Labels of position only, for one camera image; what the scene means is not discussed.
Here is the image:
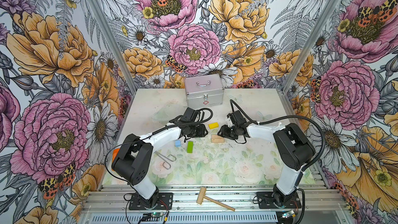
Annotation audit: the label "yellow wood block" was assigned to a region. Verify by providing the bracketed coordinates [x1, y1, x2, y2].
[208, 122, 219, 130]

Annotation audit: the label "natural wood block 51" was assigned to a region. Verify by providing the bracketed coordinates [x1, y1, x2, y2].
[211, 134, 224, 141]

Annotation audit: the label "natural wood block 31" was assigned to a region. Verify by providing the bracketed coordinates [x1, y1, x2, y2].
[211, 139, 225, 144]

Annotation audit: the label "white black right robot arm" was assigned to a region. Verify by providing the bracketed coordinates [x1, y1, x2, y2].
[217, 111, 316, 208]

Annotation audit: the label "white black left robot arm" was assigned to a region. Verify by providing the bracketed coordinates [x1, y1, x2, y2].
[112, 107, 213, 208]

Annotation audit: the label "green wood block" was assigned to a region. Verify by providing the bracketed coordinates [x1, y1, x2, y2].
[187, 141, 194, 153]

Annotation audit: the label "silver pink metal case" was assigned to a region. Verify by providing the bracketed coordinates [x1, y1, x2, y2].
[184, 74, 224, 110]

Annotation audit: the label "metal tongs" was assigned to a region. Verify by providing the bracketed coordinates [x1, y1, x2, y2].
[154, 151, 177, 170]

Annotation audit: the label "wooden mallet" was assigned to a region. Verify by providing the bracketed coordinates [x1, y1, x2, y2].
[196, 187, 235, 212]

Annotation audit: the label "orange plastic bottle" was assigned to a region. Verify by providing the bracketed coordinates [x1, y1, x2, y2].
[112, 148, 120, 162]

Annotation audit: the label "left circuit board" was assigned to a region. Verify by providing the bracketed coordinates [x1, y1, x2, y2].
[143, 212, 169, 219]

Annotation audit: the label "circuit board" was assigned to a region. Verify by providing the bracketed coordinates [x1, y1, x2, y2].
[143, 212, 169, 219]
[281, 210, 296, 218]

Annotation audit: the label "right circuit board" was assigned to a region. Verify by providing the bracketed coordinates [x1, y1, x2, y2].
[281, 210, 296, 218]

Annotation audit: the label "left black cable hose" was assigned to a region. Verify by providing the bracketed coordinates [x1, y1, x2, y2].
[104, 107, 214, 184]

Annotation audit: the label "black cable hose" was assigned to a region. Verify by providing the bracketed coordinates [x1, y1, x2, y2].
[104, 107, 214, 184]
[229, 99, 325, 224]

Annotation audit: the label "aluminium front rail frame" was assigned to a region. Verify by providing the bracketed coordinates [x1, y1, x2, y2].
[80, 185, 354, 224]

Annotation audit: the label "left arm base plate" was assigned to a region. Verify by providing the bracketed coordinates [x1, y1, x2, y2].
[127, 192, 173, 211]

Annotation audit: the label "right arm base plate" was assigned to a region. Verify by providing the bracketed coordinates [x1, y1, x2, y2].
[254, 191, 302, 209]

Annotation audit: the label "right black cable hose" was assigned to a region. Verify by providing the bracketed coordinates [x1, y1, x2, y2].
[229, 99, 325, 224]

